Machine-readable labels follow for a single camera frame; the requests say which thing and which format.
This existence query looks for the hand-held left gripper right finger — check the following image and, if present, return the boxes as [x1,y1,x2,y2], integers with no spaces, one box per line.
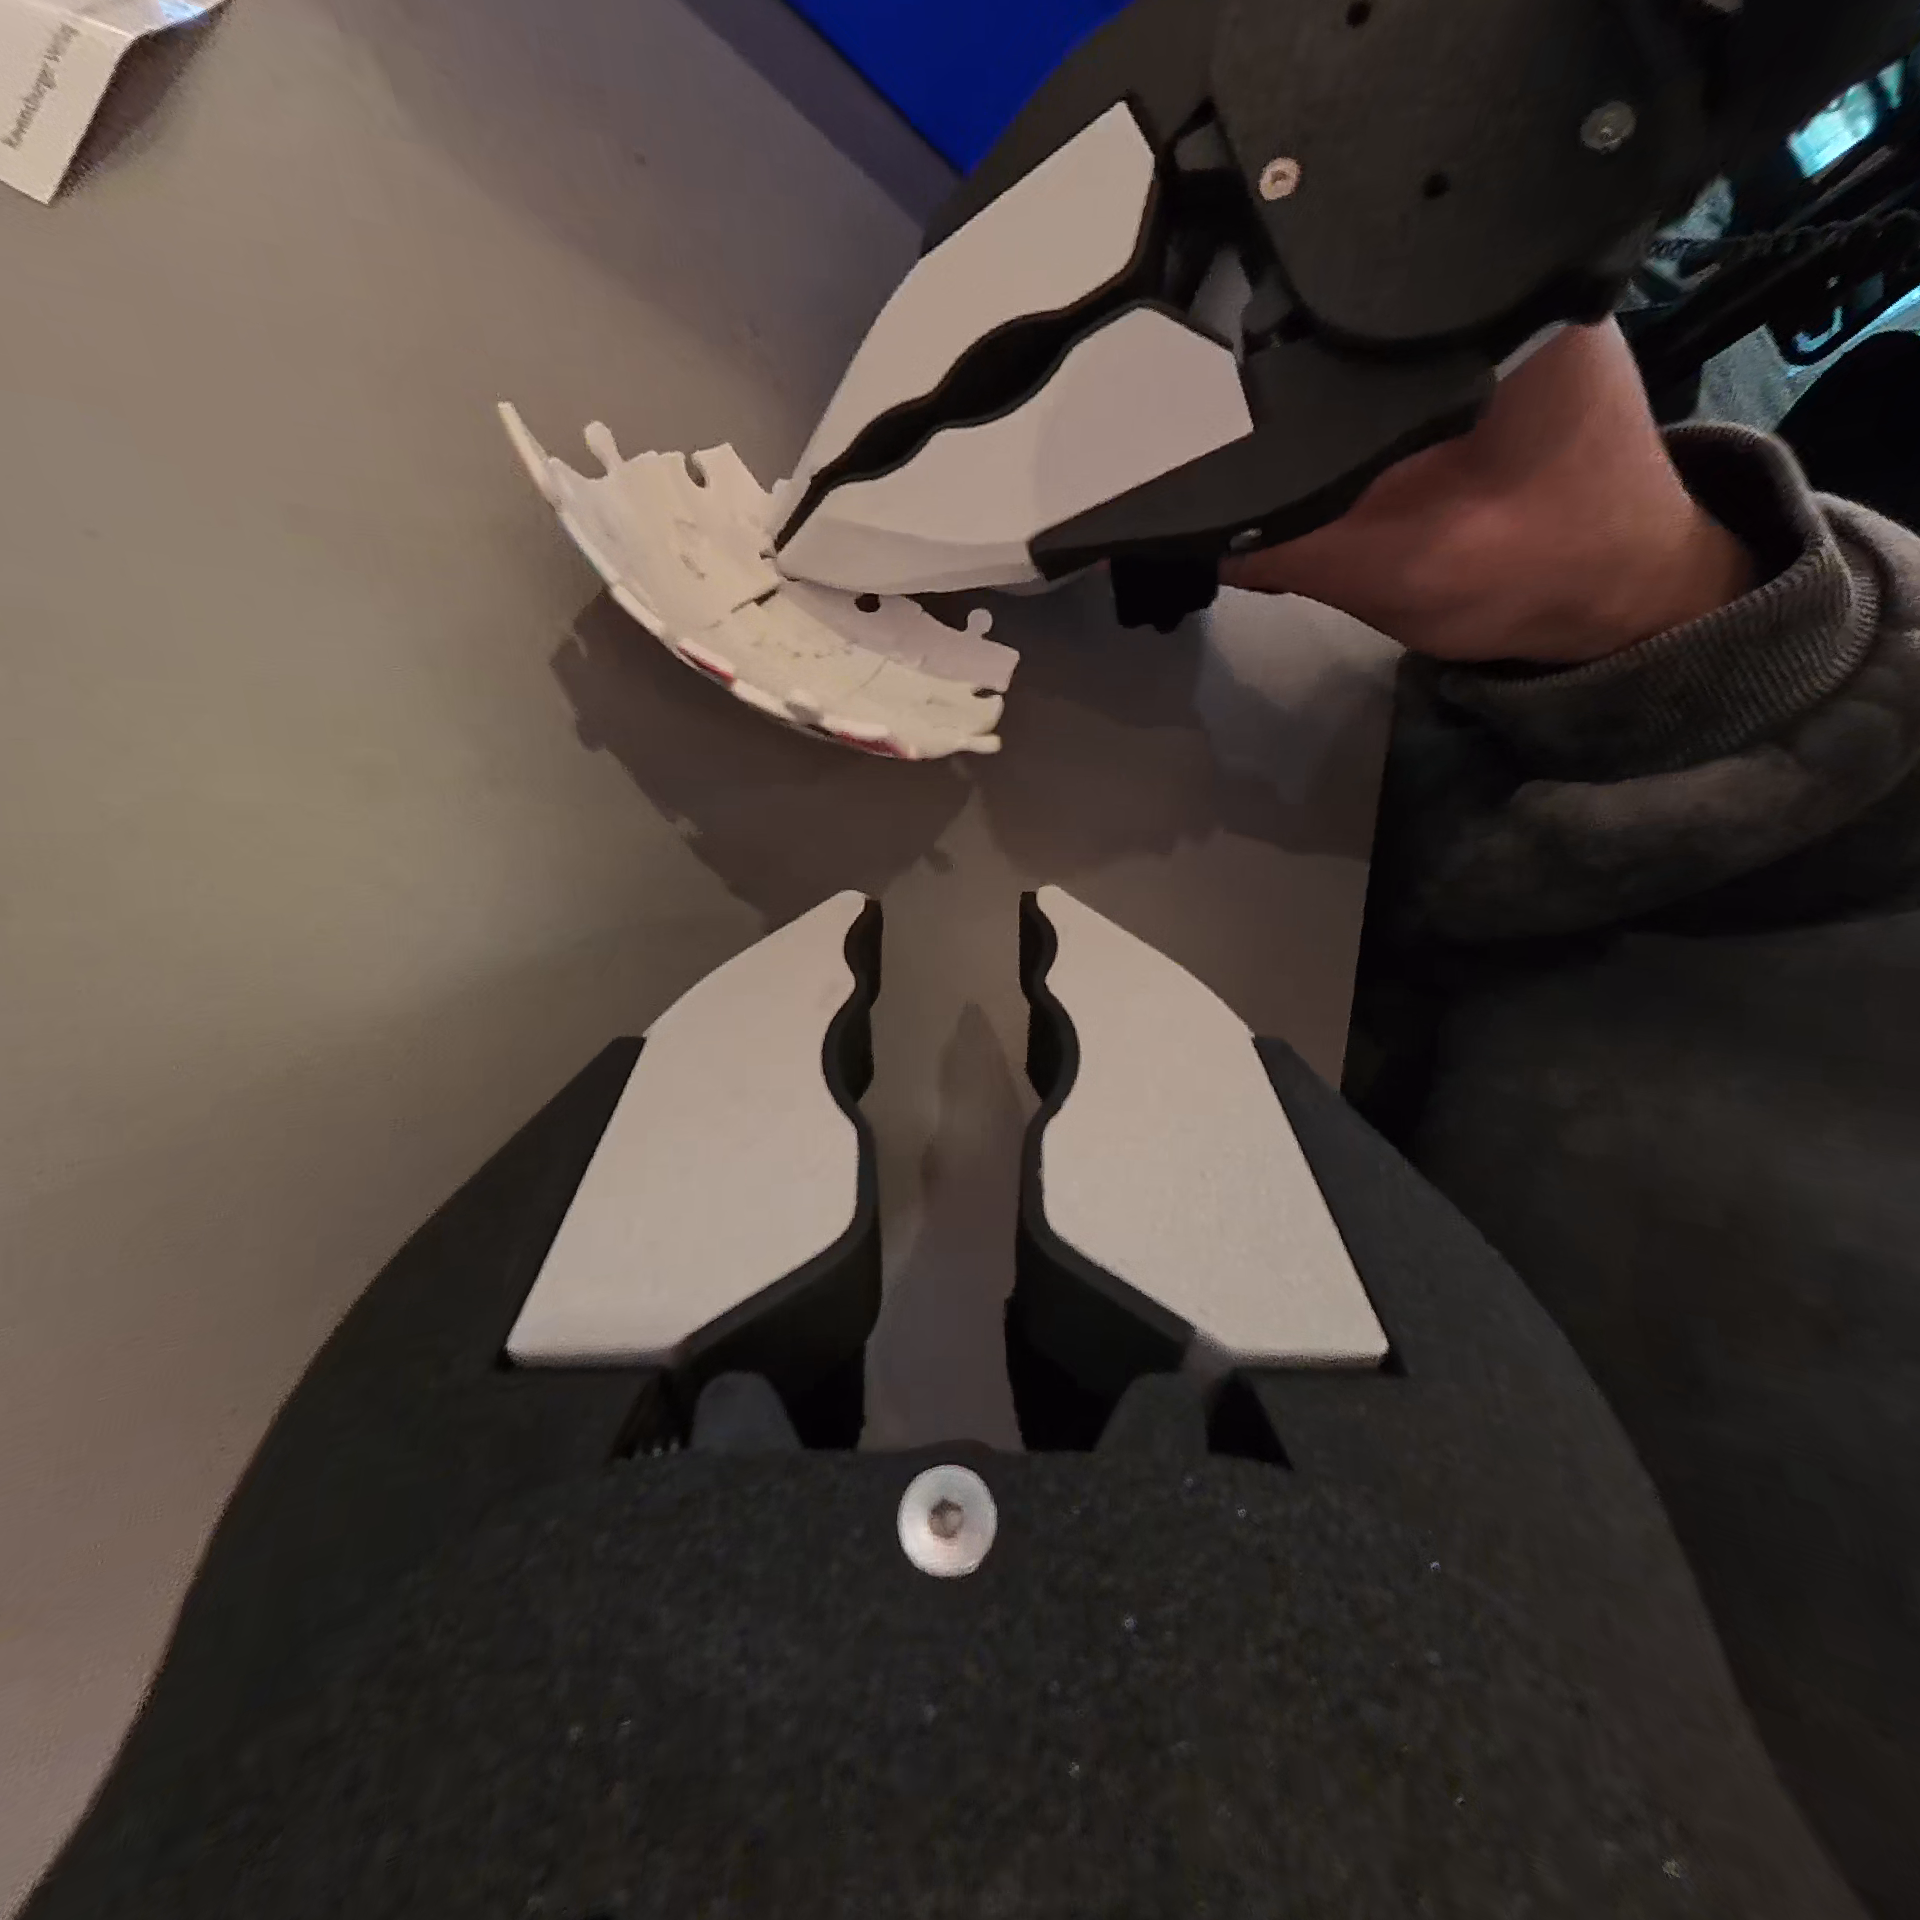
[1007,885,1393,1450]

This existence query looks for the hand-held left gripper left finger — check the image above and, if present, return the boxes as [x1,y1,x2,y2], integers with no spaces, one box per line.
[508,890,887,1450]

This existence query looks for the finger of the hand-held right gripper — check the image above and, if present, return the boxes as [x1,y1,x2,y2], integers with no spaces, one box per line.
[778,103,1163,531]
[772,305,1260,592]

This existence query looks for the joined white puzzle section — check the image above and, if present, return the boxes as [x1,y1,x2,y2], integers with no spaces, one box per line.
[499,402,1024,761]

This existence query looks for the person's right hand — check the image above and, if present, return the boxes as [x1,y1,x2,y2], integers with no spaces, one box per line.
[1224,320,1761,666]

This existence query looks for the blue box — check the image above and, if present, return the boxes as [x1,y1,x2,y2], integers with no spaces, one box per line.
[787,0,1137,177]

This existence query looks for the white printed instruction sheet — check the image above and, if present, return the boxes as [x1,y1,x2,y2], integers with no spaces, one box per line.
[0,0,232,203]

